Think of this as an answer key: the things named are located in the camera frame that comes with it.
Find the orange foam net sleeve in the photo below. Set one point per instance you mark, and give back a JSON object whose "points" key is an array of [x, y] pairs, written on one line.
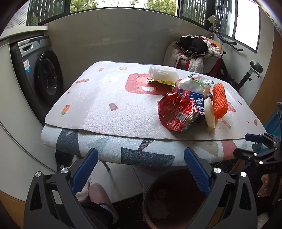
{"points": [[220, 104]]}

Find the geometric patterned table cover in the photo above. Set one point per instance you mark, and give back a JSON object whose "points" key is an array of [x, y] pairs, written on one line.
{"points": [[139, 151]]}

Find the blue milk carton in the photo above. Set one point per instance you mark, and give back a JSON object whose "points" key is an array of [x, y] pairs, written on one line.
{"points": [[197, 98]]}

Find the white cartoon printed blanket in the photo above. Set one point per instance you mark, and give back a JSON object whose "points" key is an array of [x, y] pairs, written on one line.
{"points": [[119, 99]]}

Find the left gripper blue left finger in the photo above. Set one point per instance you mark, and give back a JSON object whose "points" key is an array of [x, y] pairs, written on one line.
{"points": [[82, 170]]}

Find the dark round trash bin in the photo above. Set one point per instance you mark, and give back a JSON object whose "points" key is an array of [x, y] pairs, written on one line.
{"points": [[172, 200]]}

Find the yellow snack wrapper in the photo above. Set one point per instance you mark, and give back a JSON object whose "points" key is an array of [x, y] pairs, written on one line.
{"points": [[170, 83]]}

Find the crushed red soda can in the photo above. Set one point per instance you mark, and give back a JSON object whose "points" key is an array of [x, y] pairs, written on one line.
{"points": [[177, 112]]}

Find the clear bag with white filling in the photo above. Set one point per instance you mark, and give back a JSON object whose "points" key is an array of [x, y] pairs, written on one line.
{"points": [[196, 83]]}

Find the black exercise bike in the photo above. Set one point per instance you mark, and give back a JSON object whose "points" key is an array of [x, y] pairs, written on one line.
{"points": [[223, 73]]}

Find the grey front-load washing machine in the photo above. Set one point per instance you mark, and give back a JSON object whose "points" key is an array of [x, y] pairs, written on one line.
{"points": [[38, 73]]}

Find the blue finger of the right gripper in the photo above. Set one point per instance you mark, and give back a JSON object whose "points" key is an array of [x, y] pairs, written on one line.
{"points": [[254, 138]]}

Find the white perforated cabinet panel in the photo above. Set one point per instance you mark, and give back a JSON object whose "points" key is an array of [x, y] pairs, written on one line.
{"points": [[19, 18]]}

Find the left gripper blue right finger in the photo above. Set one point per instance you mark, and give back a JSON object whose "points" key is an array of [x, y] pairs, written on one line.
{"points": [[200, 169]]}

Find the person's right hand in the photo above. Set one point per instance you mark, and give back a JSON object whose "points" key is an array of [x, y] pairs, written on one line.
{"points": [[266, 186]]}

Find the chair with clothes pile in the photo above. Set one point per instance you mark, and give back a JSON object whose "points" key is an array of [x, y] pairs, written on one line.
{"points": [[197, 54]]}

